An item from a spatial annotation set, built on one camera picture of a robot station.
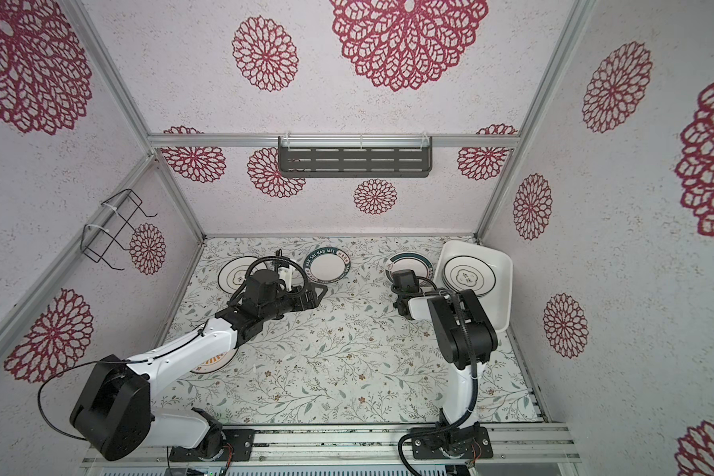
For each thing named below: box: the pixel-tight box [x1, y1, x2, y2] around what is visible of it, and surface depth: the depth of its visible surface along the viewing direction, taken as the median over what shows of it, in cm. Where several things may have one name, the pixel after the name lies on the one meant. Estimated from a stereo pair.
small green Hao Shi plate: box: [303, 246, 352, 284], surface depth 115 cm
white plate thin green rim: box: [218, 255, 268, 295], surface depth 111 cm
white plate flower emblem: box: [442, 254, 497, 295], surface depth 108 cm
